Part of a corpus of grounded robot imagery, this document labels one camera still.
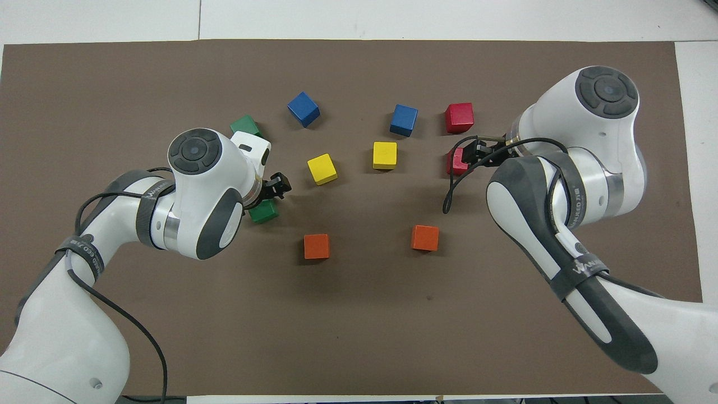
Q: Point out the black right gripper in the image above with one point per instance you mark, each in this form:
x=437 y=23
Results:
x=496 y=148

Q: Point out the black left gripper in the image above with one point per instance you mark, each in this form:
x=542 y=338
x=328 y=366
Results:
x=255 y=193

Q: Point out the green wooden block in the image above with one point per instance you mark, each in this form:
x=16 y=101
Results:
x=265 y=213
x=244 y=125

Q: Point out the red wooden block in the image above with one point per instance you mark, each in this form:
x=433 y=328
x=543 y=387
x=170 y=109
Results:
x=459 y=118
x=453 y=165

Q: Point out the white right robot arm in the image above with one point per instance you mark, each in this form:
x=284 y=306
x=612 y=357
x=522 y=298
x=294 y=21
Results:
x=594 y=112

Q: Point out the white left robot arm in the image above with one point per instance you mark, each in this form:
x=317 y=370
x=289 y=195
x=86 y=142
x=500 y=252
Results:
x=202 y=191

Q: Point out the yellow wooden block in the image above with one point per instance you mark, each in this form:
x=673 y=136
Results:
x=385 y=155
x=322 y=169

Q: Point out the orange wooden block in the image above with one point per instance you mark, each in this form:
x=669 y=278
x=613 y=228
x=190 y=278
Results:
x=317 y=246
x=424 y=238

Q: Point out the blue wooden block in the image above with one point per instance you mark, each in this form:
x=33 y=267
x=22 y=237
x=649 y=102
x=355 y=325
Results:
x=303 y=109
x=404 y=120

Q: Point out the brown table mat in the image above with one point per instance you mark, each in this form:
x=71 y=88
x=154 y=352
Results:
x=359 y=314

